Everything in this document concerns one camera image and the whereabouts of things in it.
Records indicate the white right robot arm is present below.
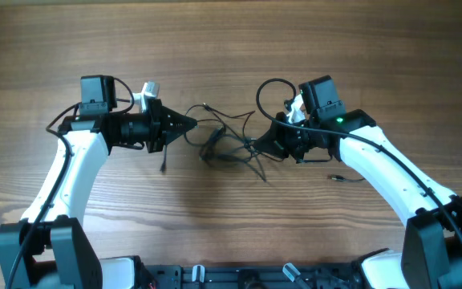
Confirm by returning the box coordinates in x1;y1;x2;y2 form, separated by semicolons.
254;109;462;288

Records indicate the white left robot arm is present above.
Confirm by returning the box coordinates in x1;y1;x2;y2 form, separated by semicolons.
0;98;197;288

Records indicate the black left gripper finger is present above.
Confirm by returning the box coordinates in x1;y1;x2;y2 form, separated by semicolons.
160;126;193;146
160;106;197;128

